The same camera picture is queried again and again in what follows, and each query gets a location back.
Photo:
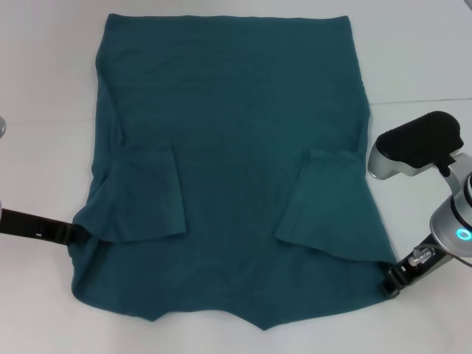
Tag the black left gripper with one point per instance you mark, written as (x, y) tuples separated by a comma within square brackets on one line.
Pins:
[(20, 223)]

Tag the blue shirt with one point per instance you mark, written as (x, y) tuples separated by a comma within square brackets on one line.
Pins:
[(239, 129)]

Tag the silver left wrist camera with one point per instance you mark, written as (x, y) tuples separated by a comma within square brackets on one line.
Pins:
[(2, 127)]

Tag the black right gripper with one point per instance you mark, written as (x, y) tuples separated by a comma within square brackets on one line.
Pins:
[(429, 263)]

